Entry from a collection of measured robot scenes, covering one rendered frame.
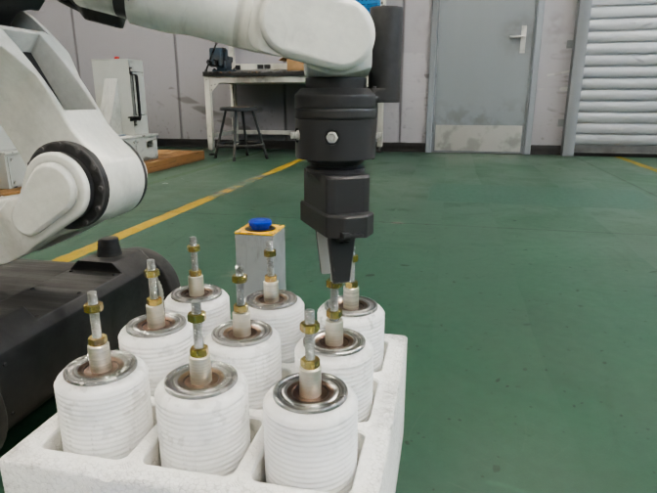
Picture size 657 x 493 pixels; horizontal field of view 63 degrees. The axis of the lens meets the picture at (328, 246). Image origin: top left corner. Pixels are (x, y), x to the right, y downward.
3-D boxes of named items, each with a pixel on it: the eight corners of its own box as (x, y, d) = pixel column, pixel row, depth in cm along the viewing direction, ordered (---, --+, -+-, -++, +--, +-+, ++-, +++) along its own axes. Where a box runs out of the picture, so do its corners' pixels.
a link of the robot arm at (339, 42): (367, 77, 52) (227, 41, 50) (354, 80, 60) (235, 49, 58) (384, 7, 50) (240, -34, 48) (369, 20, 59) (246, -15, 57)
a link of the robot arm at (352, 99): (295, 121, 53) (294, -3, 50) (293, 117, 64) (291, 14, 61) (408, 121, 54) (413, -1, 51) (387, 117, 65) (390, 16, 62)
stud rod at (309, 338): (308, 377, 54) (308, 307, 52) (317, 380, 54) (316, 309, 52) (303, 380, 53) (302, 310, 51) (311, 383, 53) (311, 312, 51)
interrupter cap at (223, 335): (270, 322, 72) (270, 317, 72) (274, 346, 65) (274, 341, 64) (212, 326, 71) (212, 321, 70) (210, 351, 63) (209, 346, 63)
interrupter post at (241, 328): (251, 331, 69) (250, 307, 68) (252, 338, 67) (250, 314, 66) (233, 333, 69) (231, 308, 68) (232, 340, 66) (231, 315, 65)
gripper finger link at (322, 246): (342, 272, 65) (343, 221, 63) (317, 275, 64) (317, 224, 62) (337, 268, 66) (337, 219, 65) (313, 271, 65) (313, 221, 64)
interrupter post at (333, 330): (348, 344, 65) (348, 319, 64) (334, 350, 64) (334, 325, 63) (332, 338, 67) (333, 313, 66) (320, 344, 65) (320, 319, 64)
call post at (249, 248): (240, 395, 100) (233, 234, 92) (254, 377, 107) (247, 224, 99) (278, 399, 99) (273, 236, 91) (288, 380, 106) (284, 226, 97)
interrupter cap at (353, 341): (377, 343, 65) (377, 338, 65) (336, 366, 60) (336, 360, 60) (331, 326, 70) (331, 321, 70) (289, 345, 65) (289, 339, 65)
